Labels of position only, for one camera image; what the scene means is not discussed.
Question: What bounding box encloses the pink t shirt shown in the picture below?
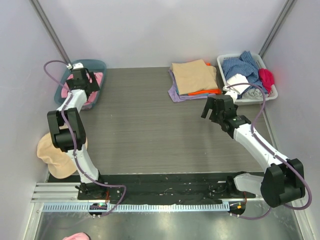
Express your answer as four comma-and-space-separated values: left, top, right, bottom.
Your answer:
55, 72, 105, 110

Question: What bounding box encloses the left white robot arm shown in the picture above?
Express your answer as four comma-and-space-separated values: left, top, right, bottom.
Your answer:
47, 62, 107, 200

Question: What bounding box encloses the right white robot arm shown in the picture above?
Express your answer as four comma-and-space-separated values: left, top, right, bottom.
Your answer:
201, 95, 306, 208

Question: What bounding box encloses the orange folded t shirt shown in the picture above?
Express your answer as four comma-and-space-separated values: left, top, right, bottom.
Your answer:
188, 62, 222, 96

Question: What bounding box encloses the teal plastic bin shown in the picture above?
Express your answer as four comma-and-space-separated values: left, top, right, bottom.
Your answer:
54, 59, 107, 110

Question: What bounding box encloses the beige folded t shirt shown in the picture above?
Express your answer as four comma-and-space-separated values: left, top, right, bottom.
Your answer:
171, 59, 216, 94

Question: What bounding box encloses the lavender folded t shirt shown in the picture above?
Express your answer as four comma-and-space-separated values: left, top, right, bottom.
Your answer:
168, 69, 215, 103

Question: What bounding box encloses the grey cloth in basket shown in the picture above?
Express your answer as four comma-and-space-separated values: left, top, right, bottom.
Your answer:
242, 87, 263, 100

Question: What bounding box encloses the white cloth in basket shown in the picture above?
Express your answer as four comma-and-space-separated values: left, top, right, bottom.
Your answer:
226, 73, 250, 95

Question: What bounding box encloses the teal folded t shirt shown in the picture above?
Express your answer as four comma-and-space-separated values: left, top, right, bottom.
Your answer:
175, 86, 206, 96

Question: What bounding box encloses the blue checked shirt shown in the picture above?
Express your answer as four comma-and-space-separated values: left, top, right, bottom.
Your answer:
222, 51, 268, 94

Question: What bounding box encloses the magenta cloth in basket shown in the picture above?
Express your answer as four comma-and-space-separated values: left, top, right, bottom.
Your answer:
258, 68, 275, 94

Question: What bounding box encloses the beige crumpled cloth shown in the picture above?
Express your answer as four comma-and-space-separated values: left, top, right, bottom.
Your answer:
36, 132, 77, 179

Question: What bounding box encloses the pink cloth at bottom edge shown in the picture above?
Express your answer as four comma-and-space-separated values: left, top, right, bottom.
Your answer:
62, 232, 90, 240

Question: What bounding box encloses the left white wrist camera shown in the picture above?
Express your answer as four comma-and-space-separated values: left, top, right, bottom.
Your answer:
66, 62, 84, 71

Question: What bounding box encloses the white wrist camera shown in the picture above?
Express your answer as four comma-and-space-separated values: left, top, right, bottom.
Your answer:
66, 62, 84, 71
223, 86, 238, 103

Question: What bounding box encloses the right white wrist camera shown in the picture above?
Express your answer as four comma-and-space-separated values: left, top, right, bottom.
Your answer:
223, 86, 238, 103

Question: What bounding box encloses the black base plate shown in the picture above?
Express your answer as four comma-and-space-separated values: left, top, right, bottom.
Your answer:
92, 172, 256, 205

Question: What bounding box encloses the left aluminium frame post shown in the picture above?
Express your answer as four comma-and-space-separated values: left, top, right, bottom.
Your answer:
29, 0, 71, 63

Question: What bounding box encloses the aluminium frame post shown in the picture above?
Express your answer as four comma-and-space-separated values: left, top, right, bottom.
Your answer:
29, 0, 71, 63
258, 0, 298, 58

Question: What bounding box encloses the white slotted cable duct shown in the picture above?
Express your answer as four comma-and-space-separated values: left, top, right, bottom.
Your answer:
42, 202, 230, 213

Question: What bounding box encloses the aluminium rail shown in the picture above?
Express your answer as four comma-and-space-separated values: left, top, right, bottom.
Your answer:
31, 182, 83, 202

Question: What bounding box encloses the right aluminium frame post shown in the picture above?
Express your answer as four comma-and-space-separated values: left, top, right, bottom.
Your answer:
258, 0, 298, 58

